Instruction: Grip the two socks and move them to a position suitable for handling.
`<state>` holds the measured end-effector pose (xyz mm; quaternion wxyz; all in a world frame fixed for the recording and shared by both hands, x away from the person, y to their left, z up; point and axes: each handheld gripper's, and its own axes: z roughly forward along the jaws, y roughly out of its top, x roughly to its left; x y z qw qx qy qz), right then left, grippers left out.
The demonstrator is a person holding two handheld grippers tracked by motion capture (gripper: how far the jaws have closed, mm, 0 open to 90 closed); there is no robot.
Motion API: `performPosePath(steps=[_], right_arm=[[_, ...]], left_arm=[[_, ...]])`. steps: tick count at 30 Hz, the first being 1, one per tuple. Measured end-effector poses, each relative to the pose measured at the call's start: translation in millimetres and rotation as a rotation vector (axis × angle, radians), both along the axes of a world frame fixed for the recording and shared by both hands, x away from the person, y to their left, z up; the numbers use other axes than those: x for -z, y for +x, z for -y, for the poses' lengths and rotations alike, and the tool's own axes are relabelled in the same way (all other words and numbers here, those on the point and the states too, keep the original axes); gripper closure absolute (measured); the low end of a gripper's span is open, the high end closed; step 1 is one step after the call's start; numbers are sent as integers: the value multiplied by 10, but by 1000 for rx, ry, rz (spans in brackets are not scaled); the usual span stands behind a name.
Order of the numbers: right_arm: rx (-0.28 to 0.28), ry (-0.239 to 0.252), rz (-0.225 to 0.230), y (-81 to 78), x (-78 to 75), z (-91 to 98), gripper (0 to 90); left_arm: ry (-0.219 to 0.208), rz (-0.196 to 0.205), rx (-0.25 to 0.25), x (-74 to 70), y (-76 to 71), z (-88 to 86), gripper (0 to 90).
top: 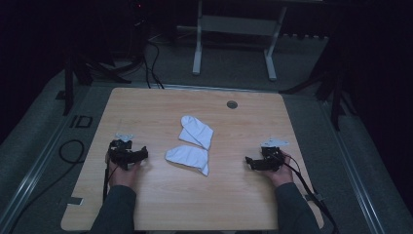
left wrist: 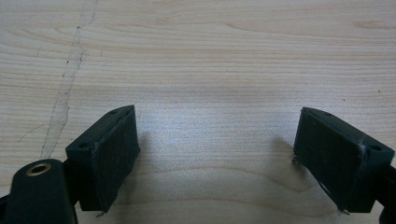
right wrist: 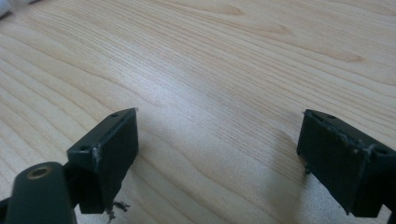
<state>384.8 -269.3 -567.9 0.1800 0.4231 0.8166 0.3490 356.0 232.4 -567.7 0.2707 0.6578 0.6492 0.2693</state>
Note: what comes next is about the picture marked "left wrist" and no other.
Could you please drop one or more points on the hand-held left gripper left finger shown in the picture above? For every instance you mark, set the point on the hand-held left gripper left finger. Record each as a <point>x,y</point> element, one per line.
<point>106,155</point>

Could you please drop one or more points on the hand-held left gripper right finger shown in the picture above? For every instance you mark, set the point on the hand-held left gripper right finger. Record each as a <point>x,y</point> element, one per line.
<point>336,155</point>

